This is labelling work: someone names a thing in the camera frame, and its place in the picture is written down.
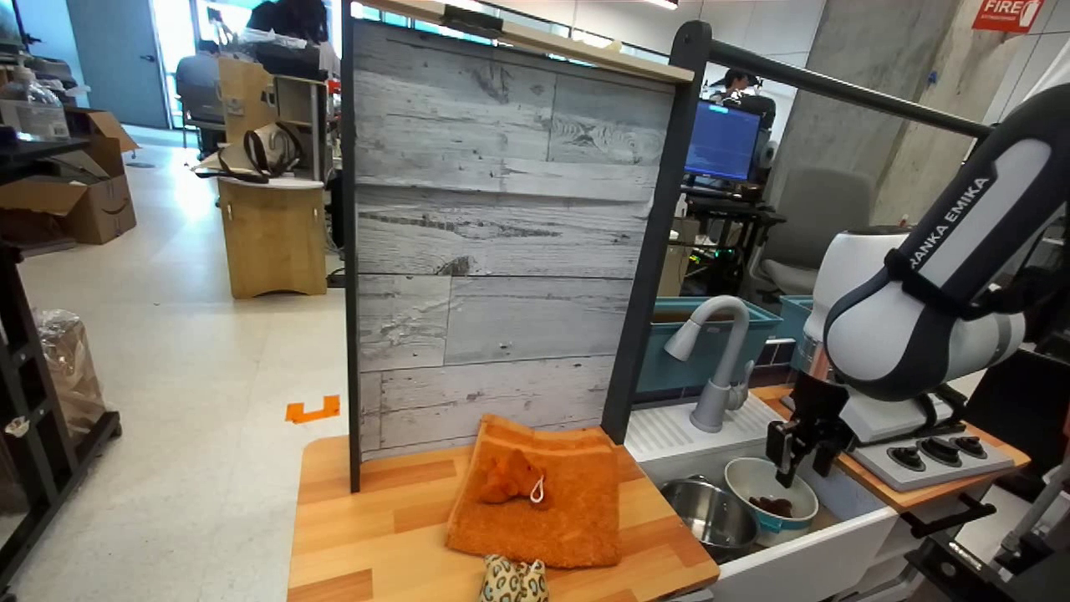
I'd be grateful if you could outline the person wearing dark cap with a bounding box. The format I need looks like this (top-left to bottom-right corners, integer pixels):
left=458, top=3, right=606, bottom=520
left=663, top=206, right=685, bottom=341
left=713, top=63, right=780, bottom=126

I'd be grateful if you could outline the dark grey swivel chair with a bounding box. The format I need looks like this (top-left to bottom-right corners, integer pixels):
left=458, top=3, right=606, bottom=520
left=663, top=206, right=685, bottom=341
left=173, top=48, right=228, bottom=157

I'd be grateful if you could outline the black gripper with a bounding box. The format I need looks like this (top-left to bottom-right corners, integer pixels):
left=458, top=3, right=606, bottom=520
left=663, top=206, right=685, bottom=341
left=763, top=374, right=859, bottom=491

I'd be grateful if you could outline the blue computer monitor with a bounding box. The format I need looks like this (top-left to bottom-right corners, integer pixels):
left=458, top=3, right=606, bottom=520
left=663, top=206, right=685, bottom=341
left=683, top=101, right=764, bottom=190

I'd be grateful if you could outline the empty teal planter box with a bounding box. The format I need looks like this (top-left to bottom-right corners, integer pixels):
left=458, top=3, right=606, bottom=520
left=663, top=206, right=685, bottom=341
left=630, top=294, right=784, bottom=402

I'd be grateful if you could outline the open cardboard box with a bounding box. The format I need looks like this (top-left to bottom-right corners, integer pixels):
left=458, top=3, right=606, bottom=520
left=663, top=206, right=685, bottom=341
left=0, top=107, right=139, bottom=247

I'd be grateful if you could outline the grey toy stove body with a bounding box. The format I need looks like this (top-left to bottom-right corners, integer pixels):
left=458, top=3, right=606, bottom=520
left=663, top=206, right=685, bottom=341
left=839, top=427, right=1036, bottom=495

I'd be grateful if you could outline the black metal stand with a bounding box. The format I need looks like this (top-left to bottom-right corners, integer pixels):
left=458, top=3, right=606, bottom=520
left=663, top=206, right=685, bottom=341
left=0, top=130, right=128, bottom=587

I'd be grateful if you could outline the plywood cabinet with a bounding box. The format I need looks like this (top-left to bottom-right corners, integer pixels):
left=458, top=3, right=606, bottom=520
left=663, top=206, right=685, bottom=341
left=217, top=173, right=335, bottom=301

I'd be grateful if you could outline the grey toy faucet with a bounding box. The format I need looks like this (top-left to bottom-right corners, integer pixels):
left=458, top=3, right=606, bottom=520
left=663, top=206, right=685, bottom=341
left=663, top=291, right=754, bottom=437

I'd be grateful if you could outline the light wood shelf plank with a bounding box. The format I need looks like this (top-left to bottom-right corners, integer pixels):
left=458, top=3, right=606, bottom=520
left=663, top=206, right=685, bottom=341
left=350, top=0, right=700, bottom=89

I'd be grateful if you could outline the red fire sign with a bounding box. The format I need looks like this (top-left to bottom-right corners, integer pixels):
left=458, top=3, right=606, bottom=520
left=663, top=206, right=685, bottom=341
left=970, top=0, right=1051, bottom=36

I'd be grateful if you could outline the grey blue door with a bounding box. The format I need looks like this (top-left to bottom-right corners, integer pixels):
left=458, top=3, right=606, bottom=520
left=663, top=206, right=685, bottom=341
left=63, top=0, right=173, bottom=134

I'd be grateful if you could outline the orange terry cloth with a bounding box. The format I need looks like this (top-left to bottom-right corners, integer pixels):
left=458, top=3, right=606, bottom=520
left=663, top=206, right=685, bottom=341
left=442, top=410, right=626, bottom=573

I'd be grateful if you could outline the white toy sink unit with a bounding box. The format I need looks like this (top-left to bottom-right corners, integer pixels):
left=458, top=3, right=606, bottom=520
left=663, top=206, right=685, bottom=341
left=618, top=391, right=898, bottom=602

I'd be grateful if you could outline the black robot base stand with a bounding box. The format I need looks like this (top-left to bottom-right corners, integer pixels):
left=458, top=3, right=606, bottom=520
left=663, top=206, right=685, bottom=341
left=902, top=461, right=1070, bottom=602

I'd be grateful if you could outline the grey office chair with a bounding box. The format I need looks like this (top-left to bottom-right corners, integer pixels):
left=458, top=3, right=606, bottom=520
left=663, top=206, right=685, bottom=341
left=760, top=165, right=875, bottom=298

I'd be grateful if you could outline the steel bowl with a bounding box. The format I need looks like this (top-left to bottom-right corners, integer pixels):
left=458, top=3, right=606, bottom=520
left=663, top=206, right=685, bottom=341
left=659, top=474, right=763, bottom=553

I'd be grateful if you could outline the white bowl with teal handles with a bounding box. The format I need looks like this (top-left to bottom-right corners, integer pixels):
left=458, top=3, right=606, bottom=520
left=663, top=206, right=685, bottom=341
left=720, top=455, right=823, bottom=541

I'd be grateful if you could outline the grey stone print board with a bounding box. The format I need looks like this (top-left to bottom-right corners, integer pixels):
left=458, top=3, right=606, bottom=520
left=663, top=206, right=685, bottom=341
left=350, top=19, right=677, bottom=461

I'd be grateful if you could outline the person in black shirt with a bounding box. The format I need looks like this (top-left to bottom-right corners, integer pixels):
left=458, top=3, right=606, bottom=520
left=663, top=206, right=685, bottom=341
left=245, top=0, right=335, bottom=51

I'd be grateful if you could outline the black office desk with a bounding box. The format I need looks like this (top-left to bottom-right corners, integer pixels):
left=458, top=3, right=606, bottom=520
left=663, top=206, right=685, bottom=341
left=671, top=178, right=784, bottom=301

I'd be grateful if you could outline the teal planter box with radishes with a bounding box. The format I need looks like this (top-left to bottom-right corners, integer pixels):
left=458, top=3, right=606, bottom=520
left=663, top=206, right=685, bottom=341
left=764, top=291, right=815, bottom=371

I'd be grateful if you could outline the clear plastic bag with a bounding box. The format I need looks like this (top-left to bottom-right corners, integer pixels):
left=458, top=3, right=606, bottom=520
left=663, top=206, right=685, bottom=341
left=29, top=306, right=109, bottom=442

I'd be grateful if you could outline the black toy kitchen frame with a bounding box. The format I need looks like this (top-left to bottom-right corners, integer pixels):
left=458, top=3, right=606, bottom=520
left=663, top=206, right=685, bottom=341
left=336, top=15, right=997, bottom=495

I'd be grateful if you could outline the black clamp block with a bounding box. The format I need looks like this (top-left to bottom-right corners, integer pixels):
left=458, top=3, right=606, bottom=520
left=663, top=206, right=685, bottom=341
left=442, top=3, right=504, bottom=40

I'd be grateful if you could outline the orange floor bracket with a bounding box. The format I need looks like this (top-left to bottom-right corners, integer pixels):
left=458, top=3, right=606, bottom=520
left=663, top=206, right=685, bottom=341
left=280, top=391, right=345, bottom=427

